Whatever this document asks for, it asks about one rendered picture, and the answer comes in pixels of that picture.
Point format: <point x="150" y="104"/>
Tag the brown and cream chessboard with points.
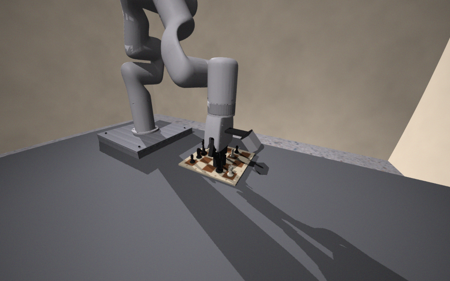
<point x="204" y="165"/>

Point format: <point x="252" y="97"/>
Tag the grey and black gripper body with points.
<point x="215" y="127"/>

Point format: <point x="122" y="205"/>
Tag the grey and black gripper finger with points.
<point x="224" y="151"/>
<point x="217" y="157"/>

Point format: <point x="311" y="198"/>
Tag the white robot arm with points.
<point x="218" y="74"/>

